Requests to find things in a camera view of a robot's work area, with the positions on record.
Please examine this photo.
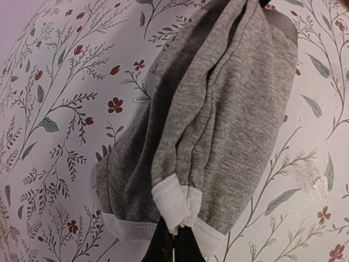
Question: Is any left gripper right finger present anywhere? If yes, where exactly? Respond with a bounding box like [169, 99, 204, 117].
[176, 227, 205, 262]

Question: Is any grey boxer briefs white trim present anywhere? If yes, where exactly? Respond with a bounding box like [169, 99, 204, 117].
[94, 1, 298, 258]

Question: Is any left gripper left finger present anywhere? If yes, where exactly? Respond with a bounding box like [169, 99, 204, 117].
[141, 219, 173, 262]

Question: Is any floral tablecloth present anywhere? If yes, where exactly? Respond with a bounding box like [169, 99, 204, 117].
[1, 1, 348, 261]

